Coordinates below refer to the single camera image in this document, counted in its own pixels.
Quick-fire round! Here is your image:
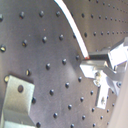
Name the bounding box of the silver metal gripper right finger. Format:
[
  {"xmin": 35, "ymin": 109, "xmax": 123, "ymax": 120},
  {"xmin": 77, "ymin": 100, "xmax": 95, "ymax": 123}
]
[{"xmin": 89, "ymin": 37, "xmax": 128, "ymax": 69}]

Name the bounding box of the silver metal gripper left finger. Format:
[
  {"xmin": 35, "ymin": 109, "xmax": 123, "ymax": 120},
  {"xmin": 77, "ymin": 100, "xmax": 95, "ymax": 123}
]
[{"xmin": 80, "ymin": 61, "xmax": 124, "ymax": 109}]

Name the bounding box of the white cable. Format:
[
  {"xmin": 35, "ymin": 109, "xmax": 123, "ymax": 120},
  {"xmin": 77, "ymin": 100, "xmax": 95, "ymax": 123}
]
[{"xmin": 53, "ymin": 0, "xmax": 90, "ymax": 60}]

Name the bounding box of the silver metal cable clip bracket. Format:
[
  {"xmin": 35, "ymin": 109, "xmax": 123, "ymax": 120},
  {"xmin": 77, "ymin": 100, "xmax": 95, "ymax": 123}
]
[{"xmin": 0, "ymin": 75, "xmax": 35, "ymax": 128}]

